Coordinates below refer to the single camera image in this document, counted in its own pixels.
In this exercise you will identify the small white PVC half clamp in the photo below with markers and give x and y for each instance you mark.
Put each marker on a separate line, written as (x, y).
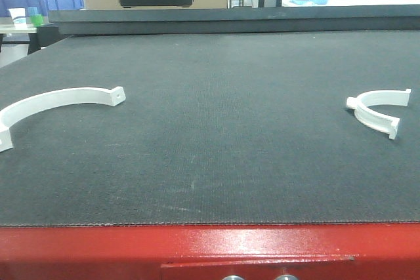
(362, 104)

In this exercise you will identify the large white PVC half clamp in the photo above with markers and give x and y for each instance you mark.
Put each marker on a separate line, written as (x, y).
(24, 108)

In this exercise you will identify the dark grey table mat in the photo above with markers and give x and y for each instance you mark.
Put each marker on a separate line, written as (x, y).
(215, 129)

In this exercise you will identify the light blue tray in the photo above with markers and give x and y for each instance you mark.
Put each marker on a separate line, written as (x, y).
(309, 3)

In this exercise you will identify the green plastic cup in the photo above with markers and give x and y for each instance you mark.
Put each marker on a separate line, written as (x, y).
(37, 20)

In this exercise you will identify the white paper cup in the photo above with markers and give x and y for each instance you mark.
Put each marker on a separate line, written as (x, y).
(18, 16)

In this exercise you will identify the red metal table frame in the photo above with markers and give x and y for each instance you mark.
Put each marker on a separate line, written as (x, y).
(316, 251)

